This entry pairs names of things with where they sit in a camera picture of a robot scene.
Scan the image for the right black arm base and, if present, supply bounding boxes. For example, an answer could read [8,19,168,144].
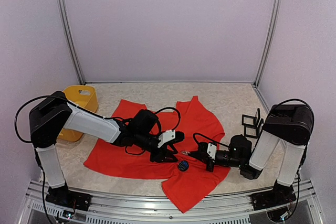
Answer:
[251,180,297,211]

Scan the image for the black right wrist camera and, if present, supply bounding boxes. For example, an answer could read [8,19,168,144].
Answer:
[193,133,218,159]

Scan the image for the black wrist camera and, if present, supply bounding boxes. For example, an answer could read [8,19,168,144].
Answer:
[193,133,218,159]
[156,130,185,153]

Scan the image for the yellow plastic basket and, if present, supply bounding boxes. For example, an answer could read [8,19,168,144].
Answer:
[56,85,99,143]

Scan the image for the right aluminium frame post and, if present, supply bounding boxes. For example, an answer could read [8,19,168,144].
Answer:
[254,0,281,89]

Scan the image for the white round brooch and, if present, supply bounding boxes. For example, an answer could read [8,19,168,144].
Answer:
[177,160,190,172]

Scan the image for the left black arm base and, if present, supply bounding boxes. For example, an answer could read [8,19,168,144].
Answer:
[46,183,92,211]

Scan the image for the black display box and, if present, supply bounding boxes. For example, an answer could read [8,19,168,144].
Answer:
[241,108,261,127]
[244,119,264,139]

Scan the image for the rear black display box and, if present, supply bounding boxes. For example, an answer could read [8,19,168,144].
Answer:
[241,108,261,127]

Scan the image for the left aluminium frame post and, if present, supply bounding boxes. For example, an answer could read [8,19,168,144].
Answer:
[57,0,86,85]

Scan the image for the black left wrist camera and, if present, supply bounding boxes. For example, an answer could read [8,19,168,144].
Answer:
[156,130,185,153]

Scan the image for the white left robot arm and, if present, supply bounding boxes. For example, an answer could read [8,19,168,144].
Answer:
[27,91,184,206]

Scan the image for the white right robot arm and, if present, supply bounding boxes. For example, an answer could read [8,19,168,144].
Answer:
[184,99,315,205]

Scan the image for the aluminium frame post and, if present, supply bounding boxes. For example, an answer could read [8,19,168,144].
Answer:
[254,0,281,89]
[57,0,86,85]

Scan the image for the aluminium front rail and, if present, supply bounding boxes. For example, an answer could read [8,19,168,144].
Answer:
[18,179,323,224]

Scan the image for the front black display box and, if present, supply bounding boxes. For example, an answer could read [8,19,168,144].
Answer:
[244,119,264,139]

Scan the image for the red t-shirt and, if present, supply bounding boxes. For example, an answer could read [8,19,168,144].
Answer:
[84,96,230,213]

